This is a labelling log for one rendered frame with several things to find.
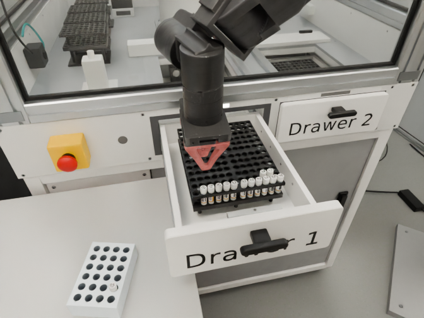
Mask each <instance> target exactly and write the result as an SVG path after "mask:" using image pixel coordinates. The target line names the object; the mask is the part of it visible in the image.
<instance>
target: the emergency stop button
mask: <svg viewBox="0 0 424 318"><path fill-rule="evenodd" d="M77 166H78V162H77V160H76V159H75V158H73V157H71V156H62V157H60V158H59V159H58V161H57V167H58V168H59V169H60V170H62V171H63V172H72V171H75V170H76V169H77Z"/></svg>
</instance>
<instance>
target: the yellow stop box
mask: <svg viewBox="0 0 424 318"><path fill-rule="evenodd" d="M47 150H48V152H49V155H50V157H51V159H52V162H53V164H54V166H55V168H56V171H57V172H63V171H62V170H60V169H59V168H58V167H57V161H58V159H59V158H60V157H62V156H71V157H73V158H75V159H76V160H77V162H78V166H77V169H83V168H89V167H90V158H91V155H90V152H89V149H88V145H87V143H86V139H85V136H84V134H83V133H82V132H80V133H74V134H63V135H57V136H51V137H50V138H49V142H48V144H47ZM77 169H76V170H77Z"/></svg>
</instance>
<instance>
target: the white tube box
mask: <svg viewBox="0 0 424 318"><path fill-rule="evenodd" d="M137 258H138V253H137V250H136V245H135V244H123V243H110V242H92V244H91V247H90V250H89V251H88V254H87V256H86V259H85V261H84V263H83V266H82V268H81V271H80V272H79V275H78V278H77V280H76V283H75V284H74V287H73V290H72V292H71V294H70V297H69V299H68V302H67V304H66V306H67V308H68V309H69V311H70V313H71V314H72V315H77V316H88V317H108V318H121V315H122V311H123V308H124V304H125V301H126V297H127V293H128V290H129V285H130V283H131V278H132V276H133V271H134V267H135V265H136V260H137ZM112 282H114V283H116V285H117V291H115V292H111V291H110V290H109V284H110V283H112Z"/></svg>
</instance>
